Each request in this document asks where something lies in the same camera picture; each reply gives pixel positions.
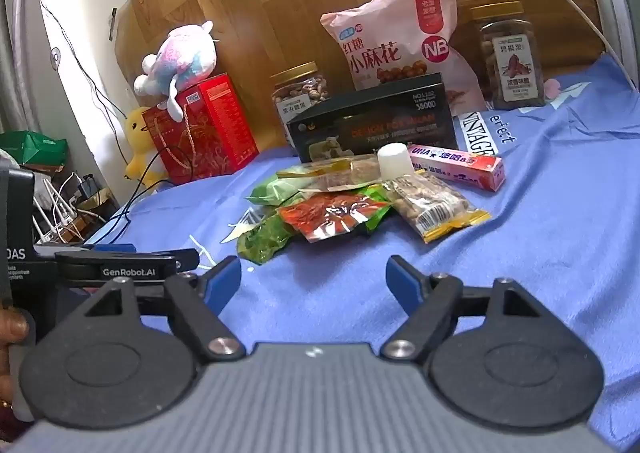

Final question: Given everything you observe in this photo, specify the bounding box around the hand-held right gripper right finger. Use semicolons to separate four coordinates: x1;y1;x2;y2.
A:
381;255;548;363

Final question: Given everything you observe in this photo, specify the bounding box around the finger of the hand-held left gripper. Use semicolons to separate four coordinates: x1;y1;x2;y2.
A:
82;243;137;254
55;248;200;285

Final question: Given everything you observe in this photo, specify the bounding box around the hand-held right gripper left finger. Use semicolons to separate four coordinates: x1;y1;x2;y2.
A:
84;255;247;365

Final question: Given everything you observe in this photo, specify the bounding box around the dark green snack packet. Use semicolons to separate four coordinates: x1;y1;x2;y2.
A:
236;213;301;265

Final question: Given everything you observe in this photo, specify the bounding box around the bright green snack packet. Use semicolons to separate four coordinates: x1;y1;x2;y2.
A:
357;186;396;234

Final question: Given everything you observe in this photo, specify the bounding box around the clear peanut packet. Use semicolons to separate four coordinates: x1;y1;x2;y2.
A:
387;173;492;244

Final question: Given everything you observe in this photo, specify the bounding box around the red snack packet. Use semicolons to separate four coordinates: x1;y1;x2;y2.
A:
277;193;392;243

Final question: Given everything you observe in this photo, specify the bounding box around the pale green snack packet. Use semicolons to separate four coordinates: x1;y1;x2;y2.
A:
245;173;311;206

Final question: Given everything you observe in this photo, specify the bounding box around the pink candy box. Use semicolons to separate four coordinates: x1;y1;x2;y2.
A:
407;143;505;191

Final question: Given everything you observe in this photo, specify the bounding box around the clear yellow snack packet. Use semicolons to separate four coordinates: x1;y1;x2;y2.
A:
276;156;386;194

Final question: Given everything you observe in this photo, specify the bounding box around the person's left hand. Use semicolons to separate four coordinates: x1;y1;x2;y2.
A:
0;309;30;406

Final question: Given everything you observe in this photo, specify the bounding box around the white power strip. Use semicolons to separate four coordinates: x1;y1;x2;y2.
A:
32;173;117;245

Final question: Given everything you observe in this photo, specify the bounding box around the green carton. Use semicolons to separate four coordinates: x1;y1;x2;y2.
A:
0;130;69;171

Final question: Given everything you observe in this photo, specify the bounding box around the yellow duck plush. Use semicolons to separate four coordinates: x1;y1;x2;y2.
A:
123;106;168;181

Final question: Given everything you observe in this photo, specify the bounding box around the small white cup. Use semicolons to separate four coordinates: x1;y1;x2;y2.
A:
377;143;413;179

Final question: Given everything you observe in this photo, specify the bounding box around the blue printed blanket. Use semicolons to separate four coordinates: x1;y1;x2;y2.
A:
82;53;640;449

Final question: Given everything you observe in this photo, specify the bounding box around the red gift box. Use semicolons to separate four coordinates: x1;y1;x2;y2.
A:
142;74;260;185

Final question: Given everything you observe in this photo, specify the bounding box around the pink blue plush toy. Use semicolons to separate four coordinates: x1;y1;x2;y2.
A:
133;20;219;121

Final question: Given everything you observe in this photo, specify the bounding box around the gold-lid nut jar white label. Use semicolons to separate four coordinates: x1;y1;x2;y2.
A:
271;62;331;146

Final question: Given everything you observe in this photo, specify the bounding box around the pink snack bag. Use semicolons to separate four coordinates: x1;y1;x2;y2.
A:
320;0;487;116

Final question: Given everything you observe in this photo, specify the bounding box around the gold-lid nut jar dark label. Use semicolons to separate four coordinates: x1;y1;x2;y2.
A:
470;2;547;110

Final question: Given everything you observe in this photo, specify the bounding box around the wooden board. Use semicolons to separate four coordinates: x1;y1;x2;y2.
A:
114;0;401;169

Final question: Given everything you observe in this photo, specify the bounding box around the wooden headboard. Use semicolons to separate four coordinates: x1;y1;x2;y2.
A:
450;0;603;69

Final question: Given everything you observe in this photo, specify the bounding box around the black cable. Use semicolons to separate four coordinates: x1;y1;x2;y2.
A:
39;0;201;239

